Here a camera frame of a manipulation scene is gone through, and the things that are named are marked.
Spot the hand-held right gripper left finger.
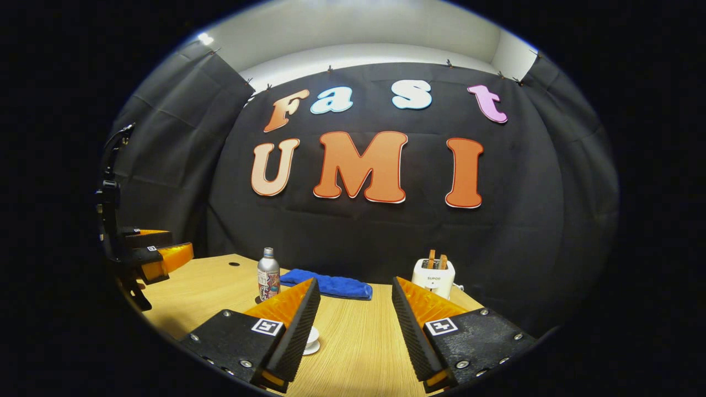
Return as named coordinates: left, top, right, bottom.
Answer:
left=179, top=277, right=322, bottom=394

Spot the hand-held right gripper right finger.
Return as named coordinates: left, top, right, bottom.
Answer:
left=392, top=276, right=537, bottom=394

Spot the silver water bottle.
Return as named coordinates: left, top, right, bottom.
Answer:
left=257, top=248, right=281, bottom=302

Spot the white toaster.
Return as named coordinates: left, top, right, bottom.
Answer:
left=411, top=259, right=456, bottom=301

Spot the blue towel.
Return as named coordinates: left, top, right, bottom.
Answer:
left=280, top=269, right=373, bottom=301

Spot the black backdrop cloth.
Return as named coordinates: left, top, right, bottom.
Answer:
left=108, top=41, right=619, bottom=337

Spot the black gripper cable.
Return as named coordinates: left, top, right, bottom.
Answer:
left=101, top=122, right=136, bottom=183

